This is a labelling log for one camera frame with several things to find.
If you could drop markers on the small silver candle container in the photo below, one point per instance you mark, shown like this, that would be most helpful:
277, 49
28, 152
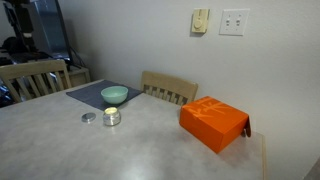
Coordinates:
111, 117

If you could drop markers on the light wooden slat-back chair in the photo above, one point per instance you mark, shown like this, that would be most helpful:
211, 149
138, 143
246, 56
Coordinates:
168, 87
31, 69

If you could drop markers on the teal bowl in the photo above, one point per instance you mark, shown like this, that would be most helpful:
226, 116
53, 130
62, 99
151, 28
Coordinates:
114, 94

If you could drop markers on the orange cardboard box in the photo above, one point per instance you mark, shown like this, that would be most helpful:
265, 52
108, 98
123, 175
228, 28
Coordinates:
213, 125

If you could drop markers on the blue-grey cloth mat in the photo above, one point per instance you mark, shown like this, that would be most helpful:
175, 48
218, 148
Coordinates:
86, 95

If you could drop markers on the black background equipment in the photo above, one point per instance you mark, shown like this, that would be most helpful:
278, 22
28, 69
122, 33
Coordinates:
18, 30

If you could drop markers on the beige wall thermostat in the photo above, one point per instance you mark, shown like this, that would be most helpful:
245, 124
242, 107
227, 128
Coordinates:
200, 20

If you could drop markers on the white double switch plate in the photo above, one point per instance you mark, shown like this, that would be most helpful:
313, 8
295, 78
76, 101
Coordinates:
234, 22

